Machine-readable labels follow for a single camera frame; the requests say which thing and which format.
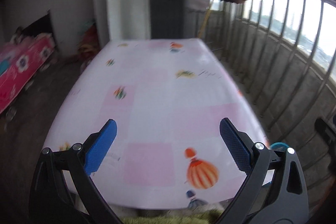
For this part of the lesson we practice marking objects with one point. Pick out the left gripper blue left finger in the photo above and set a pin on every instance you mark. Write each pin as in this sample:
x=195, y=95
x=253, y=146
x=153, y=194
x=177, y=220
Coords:
x=50, y=200

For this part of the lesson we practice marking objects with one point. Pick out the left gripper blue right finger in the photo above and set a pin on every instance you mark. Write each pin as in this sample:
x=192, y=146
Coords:
x=286, y=201

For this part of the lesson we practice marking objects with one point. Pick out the blue plastic mesh trash basket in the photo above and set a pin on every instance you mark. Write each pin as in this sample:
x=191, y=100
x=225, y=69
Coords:
x=279, y=146

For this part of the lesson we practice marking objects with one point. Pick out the metal balcony railing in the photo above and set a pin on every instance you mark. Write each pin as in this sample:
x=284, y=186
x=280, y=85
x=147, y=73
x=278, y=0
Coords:
x=281, y=54

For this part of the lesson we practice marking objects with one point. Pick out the pink floral quilt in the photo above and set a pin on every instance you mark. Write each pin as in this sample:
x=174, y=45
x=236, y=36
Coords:
x=20, y=62

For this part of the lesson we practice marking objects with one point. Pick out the dark cabinet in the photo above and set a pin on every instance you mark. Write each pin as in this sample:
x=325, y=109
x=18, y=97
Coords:
x=167, y=19

